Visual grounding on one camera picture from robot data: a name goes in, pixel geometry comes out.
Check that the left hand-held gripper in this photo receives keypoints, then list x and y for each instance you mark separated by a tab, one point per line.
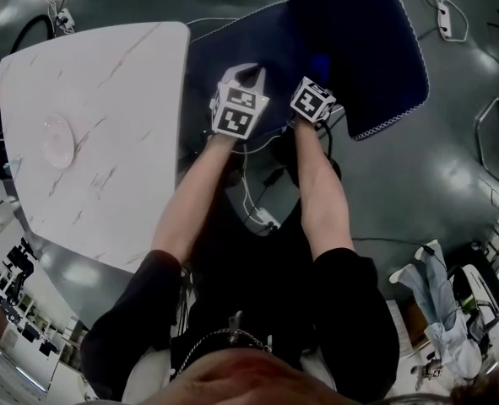
234	116

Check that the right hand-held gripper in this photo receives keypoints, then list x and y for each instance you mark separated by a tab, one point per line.
312	99

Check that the blue wiping cloth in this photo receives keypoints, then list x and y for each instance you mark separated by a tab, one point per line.
321	63

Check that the dark blue chair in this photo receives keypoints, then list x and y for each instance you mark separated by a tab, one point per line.
350	36

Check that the person's right forearm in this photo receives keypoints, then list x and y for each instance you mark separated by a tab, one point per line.
321	184

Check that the person's left forearm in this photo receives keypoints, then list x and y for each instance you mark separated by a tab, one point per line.
194	192

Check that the white power adapter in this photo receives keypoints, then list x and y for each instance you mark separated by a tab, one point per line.
266	217

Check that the white power strip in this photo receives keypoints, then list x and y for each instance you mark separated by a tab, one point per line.
65	18
444	18

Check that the person's black clothing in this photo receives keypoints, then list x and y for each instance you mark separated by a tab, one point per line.
249	277

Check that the clear glass plate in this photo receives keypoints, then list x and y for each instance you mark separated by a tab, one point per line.
59	139

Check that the black machine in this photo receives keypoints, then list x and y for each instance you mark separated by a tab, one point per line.
19	264

